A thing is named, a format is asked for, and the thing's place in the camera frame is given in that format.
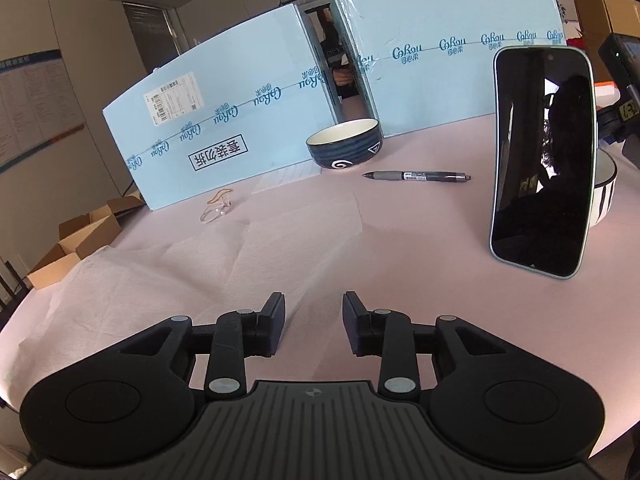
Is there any tan rubber band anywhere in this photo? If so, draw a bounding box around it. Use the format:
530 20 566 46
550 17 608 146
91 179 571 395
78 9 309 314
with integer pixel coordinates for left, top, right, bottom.
207 188 233 205

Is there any grey black pen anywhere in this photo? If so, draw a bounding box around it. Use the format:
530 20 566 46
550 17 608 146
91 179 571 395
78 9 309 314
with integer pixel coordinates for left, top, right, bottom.
363 170 471 183

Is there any open brown cardboard box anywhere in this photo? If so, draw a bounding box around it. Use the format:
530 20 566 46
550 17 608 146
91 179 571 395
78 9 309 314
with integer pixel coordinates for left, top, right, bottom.
27 191 145 289

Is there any dark blue ceramic bowl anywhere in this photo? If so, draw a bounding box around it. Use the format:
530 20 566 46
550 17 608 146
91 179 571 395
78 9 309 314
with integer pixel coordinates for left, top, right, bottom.
306 118 383 170

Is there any smartphone with light case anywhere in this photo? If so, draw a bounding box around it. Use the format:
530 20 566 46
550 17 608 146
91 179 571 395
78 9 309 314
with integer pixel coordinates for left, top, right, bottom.
489 46 597 280

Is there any large light blue carton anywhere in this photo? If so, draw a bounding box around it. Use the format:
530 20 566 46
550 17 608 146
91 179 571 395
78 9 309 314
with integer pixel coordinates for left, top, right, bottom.
103 4 337 210

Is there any white black striped bowl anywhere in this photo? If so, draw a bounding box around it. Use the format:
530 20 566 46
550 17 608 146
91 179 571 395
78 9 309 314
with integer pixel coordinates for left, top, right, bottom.
590 148 618 228

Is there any large brown cardboard carton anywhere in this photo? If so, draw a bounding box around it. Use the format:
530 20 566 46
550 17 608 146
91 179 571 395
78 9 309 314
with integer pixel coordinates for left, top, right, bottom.
574 0 640 82

